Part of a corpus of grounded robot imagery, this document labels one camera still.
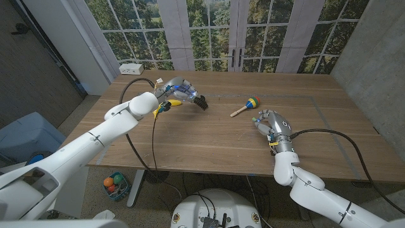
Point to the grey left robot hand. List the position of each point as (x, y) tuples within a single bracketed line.
[(178, 85)]

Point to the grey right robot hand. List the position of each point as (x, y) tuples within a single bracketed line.
[(280, 126)]

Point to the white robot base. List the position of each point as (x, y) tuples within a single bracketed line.
[(218, 206)]

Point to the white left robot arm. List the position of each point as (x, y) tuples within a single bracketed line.
[(79, 149)]

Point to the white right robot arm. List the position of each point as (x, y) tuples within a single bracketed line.
[(316, 193)]

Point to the yellow toy banana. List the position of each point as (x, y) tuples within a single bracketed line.
[(175, 102)]

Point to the black hair claw clip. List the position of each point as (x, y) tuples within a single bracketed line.
[(202, 104)]

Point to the colourful wooden maraca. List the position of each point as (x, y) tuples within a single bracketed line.
[(252, 103)]

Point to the white power box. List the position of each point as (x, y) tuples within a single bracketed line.
[(131, 68)]

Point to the printed window backdrop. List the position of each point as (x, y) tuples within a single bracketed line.
[(202, 31)]

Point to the black round floor fan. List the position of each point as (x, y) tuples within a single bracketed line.
[(156, 176)]

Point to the green ball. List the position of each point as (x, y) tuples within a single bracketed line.
[(117, 179)]

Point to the white table leg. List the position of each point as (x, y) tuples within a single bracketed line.
[(135, 190)]

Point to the orange ball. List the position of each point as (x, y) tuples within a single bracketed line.
[(108, 182)]

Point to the teal toy basket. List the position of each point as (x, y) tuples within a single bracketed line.
[(121, 191)]

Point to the white crumpled cloth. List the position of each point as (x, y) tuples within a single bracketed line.
[(104, 215)]

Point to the blue black pad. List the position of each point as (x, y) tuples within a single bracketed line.
[(36, 158)]

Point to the grey-blue storage bin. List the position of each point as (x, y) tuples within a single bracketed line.
[(25, 133)]

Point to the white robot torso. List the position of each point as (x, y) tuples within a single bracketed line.
[(63, 224)]

